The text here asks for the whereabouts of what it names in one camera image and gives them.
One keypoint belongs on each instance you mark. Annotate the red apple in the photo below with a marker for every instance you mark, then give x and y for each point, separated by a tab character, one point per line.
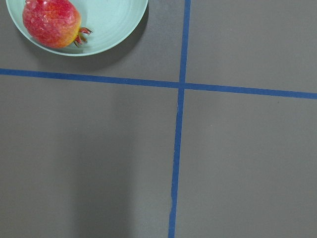
54	23

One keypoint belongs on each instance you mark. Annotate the green plate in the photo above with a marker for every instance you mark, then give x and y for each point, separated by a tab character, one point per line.
111	22

